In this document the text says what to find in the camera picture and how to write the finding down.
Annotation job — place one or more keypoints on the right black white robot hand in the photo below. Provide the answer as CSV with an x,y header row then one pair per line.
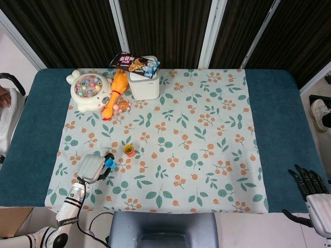
x,y
320,210

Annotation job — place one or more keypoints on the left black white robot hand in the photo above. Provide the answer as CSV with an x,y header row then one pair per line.
x,y
90,168

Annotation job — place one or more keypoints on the light blue plastic cup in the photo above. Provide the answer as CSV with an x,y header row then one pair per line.
x,y
110,164

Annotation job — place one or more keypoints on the yellow plastic cup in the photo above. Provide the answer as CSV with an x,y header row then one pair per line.
x,y
128,149

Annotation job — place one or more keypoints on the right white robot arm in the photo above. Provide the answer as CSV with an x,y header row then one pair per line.
x,y
328,243

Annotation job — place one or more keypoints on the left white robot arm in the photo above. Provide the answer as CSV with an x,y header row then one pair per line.
x,y
72,204

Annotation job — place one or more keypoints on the orange plastic cup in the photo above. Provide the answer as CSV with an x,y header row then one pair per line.
x,y
131,154

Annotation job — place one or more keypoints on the orange paw squeeze toy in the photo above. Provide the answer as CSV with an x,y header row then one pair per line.
x,y
122,105

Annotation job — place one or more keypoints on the teal fabric table cover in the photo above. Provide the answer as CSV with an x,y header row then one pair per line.
x,y
28,129

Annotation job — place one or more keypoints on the white fishing game toy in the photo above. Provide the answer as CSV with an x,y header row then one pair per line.
x,y
88,90

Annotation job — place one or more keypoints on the orange rubber chicken toy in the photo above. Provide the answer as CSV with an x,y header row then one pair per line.
x,y
117,89

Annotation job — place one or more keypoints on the person in white clothes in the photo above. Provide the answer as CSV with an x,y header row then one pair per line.
x,y
7,124

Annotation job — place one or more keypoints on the brown cardboard box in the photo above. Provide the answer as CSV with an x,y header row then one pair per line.
x,y
13,222

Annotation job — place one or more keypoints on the white desktop trash bin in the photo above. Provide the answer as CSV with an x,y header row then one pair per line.
x,y
143,87

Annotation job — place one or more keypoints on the white sneaker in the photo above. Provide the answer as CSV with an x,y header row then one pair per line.
x,y
320,113

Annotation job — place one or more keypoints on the floral leaf print tablecloth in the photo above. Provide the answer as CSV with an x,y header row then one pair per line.
x,y
181,129

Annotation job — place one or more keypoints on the dark chocolate snack packet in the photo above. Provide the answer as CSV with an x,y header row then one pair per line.
x,y
126,62

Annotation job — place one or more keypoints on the black floor stand base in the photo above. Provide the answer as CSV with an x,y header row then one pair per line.
x,y
315,97

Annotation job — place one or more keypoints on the black chair armrest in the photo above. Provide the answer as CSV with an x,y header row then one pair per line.
x,y
15,81

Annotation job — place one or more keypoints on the blue white snack packet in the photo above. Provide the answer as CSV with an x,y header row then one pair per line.
x,y
151,67

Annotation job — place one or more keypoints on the dark striped partition panel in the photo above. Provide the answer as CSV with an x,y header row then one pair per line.
x,y
238,31
64,31
297,38
165,28

